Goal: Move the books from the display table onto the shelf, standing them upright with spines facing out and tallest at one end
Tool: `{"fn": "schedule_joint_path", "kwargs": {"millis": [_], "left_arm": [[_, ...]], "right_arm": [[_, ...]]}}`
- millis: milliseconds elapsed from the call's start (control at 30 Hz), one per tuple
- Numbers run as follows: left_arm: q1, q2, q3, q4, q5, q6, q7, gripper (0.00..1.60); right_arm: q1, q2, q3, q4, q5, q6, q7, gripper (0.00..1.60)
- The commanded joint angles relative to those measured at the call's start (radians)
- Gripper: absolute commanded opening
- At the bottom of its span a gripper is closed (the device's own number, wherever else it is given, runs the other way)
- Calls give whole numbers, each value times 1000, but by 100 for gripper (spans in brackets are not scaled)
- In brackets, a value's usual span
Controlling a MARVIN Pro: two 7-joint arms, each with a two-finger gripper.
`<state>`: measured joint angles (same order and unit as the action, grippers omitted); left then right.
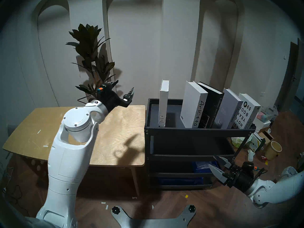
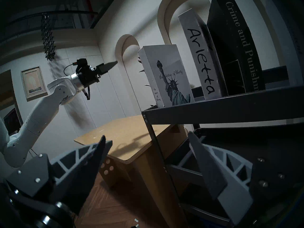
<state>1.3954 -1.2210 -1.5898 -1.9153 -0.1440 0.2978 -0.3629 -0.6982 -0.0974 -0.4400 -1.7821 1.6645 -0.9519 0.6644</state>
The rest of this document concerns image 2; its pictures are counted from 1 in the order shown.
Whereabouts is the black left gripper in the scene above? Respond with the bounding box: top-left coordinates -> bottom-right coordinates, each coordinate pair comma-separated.
75,61 -> 119,88

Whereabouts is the dark framed wall panel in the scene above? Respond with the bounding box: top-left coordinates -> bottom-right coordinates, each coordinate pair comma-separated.
3,107 -> 24,136

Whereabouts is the dark green potted plant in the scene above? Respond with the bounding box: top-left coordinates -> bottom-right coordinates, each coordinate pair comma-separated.
137,56 -> 155,107

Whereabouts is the grey Statue of Liberty book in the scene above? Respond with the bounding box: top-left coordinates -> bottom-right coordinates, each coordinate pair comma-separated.
138,44 -> 195,109

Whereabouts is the black Crime and Punishment book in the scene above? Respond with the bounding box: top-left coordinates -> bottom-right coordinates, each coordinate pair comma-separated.
206,0 -> 266,97

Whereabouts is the framed wall picture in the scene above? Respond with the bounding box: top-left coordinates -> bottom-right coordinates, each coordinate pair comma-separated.
21,66 -> 48,102

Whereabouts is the white Arletta book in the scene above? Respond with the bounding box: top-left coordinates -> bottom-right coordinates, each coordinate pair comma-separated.
177,8 -> 229,101

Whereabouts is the teal-plug left wrist cable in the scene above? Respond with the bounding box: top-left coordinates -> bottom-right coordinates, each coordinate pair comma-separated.
63,62 -> 77,76

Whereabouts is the light wooden display table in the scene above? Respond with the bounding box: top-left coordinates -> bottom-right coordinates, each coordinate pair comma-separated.
74,114 -> 188,188

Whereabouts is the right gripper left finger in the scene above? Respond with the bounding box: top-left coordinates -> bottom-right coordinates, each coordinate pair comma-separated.
6,135 -> 113,215

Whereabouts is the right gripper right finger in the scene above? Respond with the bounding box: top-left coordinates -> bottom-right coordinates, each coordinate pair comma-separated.
188,132 -> 296,226

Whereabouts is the black metal shelf cart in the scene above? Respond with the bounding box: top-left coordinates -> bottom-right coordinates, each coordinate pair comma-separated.
142,65 -> 304,228

